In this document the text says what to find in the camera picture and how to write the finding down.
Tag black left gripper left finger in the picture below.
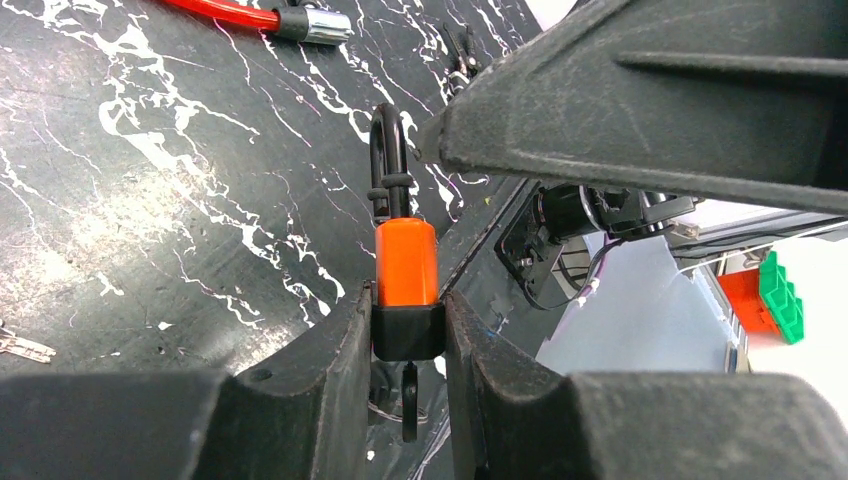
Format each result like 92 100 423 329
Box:
1 285 372 479

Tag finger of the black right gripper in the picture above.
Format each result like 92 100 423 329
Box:
417 1 847 215

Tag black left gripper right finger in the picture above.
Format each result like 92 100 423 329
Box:
445 294 847 479

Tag black head key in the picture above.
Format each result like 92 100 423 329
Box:
401 361 418 443

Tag orange black padlock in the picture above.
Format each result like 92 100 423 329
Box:
368 103 446 362

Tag silver key pair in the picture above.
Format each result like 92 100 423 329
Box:
1 321 57 364

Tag red cable lock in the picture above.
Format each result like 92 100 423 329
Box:
169 0 352 46

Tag black pliers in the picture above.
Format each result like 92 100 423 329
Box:
441 23 483 96

